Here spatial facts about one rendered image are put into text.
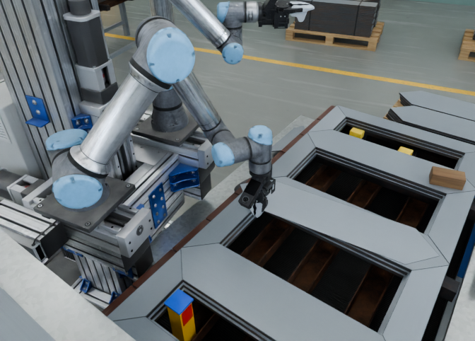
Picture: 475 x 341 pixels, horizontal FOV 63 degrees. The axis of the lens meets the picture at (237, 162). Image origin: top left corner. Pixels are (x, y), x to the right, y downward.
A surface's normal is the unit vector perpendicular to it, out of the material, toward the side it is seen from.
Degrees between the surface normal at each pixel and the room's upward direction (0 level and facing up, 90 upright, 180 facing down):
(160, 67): 84
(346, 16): 90
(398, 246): 0
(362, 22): 90
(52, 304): 0
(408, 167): 0
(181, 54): 85
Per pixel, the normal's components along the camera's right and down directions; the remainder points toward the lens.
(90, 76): -0.42, 0.55
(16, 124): 0.91, 0.24
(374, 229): -0.01, -0.81
